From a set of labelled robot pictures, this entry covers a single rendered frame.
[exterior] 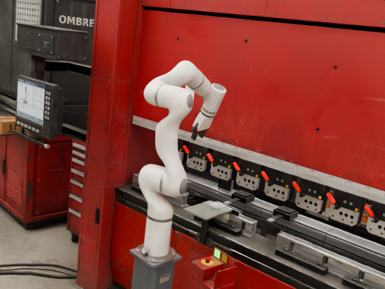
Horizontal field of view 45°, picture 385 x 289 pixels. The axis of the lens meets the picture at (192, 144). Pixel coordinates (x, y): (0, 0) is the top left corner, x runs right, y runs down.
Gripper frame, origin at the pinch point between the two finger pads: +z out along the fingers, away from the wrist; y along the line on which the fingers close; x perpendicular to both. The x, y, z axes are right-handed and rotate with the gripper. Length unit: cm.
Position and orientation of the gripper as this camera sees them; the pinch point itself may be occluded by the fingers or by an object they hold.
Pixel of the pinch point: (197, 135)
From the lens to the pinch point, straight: 250.8
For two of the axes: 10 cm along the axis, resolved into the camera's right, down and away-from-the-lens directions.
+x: 6.6, 6.1, -4.4
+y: -6.7, 2.1, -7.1
